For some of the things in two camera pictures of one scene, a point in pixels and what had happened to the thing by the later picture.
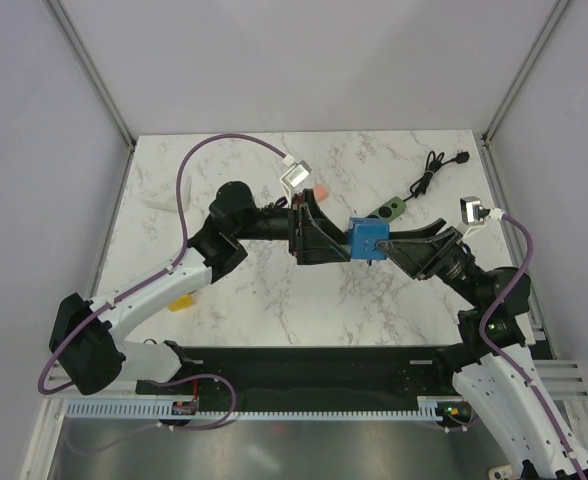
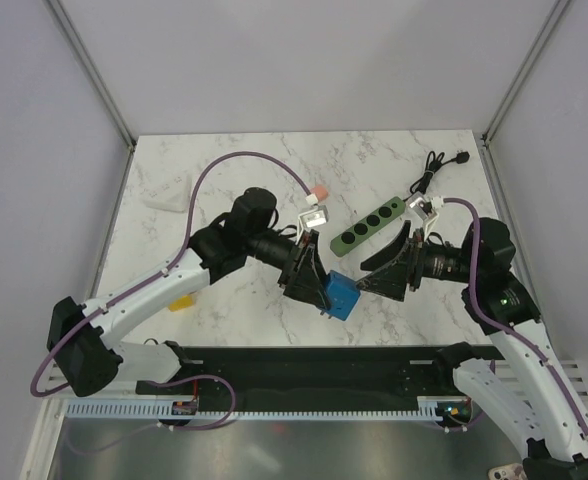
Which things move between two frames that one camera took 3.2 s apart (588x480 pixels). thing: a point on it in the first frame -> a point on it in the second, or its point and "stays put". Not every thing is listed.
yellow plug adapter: x=182 y=302 stays put
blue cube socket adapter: x=364 y=233 -> x=341 y=294
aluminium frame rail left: x=94 y=72 stays put
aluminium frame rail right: x=524 y=70 stays put
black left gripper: x=308 y=240 -> x=305 y=283
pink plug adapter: x=321 y=192 stays put
